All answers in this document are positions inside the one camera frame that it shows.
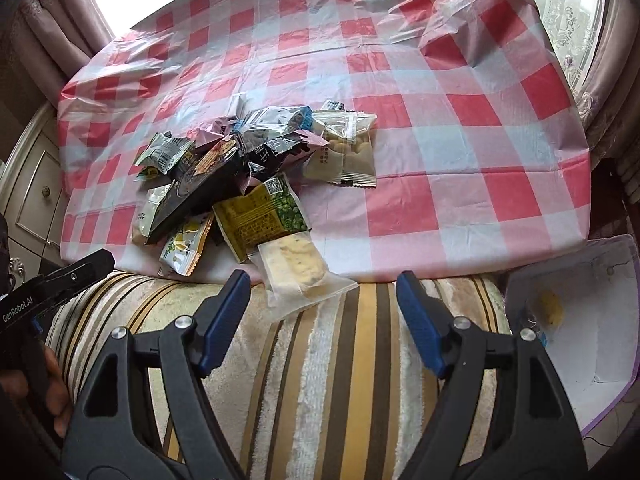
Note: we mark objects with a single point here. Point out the white cabinet door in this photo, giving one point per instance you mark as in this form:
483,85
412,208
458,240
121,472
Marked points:
35,195

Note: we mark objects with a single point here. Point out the white box with purple rim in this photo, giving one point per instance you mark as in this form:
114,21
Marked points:
590,350

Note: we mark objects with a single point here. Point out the green silver snack packet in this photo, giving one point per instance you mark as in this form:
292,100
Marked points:
162,152

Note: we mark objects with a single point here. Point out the pink black snack packet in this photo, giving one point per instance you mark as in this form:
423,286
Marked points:
280,152

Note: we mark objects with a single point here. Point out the mauve curtain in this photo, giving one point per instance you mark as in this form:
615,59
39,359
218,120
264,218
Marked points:
55,25
615,90

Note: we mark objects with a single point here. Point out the white yellow snack packet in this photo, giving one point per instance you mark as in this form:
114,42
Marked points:
182,250

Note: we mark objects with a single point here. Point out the white lace curtain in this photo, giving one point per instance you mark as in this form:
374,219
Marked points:
565,20

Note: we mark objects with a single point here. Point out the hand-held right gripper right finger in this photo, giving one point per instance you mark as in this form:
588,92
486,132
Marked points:
420,325

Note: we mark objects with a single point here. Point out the striped plush blanket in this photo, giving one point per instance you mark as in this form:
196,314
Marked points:
325,385

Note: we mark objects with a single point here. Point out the small silver snack packet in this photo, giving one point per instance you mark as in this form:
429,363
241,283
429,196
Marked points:
332,105

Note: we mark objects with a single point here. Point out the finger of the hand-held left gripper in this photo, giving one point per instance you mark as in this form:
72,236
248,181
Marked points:
75,276

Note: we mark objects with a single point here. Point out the clear cracker packet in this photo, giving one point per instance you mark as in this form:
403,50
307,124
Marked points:
295,265

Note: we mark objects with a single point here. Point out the red checked plastic tablecloth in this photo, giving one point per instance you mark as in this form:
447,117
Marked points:
425,110

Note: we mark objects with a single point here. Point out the person's left hand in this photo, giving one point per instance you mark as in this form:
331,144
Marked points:
60,395

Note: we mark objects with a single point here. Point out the white green snack packet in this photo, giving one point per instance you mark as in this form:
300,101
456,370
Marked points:
147,210

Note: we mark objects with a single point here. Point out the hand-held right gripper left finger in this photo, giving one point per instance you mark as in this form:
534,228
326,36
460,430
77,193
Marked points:
230,320

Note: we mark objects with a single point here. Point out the pale pink snack packet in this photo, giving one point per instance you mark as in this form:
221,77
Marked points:
217,127

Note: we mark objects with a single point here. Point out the yellow green pea packet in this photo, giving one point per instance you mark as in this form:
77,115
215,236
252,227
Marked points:
255,220

